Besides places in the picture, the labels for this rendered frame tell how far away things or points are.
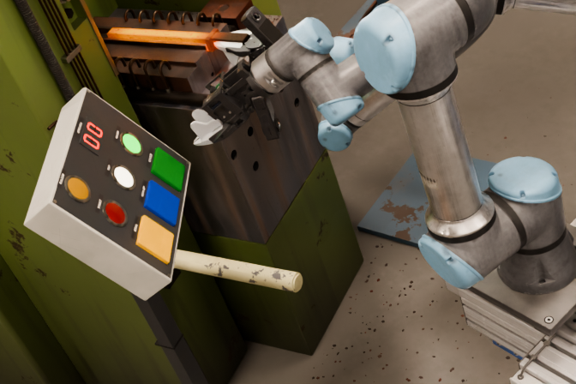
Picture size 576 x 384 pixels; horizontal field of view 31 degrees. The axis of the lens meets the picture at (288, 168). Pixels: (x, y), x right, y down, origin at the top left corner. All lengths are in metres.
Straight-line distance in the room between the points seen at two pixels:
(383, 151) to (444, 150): 1.95
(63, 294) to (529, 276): 1.36
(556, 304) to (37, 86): 1.13
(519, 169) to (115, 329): 1.35
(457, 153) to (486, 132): 1.91
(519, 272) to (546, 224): 0.12
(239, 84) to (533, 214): 0.59
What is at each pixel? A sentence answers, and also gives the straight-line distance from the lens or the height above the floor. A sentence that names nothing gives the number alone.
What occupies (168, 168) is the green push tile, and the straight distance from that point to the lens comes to 2.08.
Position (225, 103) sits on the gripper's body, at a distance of 1.92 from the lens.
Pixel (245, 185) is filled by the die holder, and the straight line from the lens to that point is 2.52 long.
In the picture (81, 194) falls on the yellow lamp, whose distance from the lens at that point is 1.88.
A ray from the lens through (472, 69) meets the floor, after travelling 3.79.
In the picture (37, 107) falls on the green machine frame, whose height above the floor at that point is 1.13.
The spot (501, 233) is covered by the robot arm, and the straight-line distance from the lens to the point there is 1.73.
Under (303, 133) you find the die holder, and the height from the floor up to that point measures 0.59.
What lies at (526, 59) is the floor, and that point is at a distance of 3.79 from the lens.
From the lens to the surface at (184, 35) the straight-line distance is 2.49.
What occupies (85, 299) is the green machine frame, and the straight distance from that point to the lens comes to 2.73.
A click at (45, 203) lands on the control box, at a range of 1.84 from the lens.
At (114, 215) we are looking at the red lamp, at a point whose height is 1.09.
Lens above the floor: 2.24
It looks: 39 degrees down
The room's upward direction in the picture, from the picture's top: 20 degrees counter-clockwise
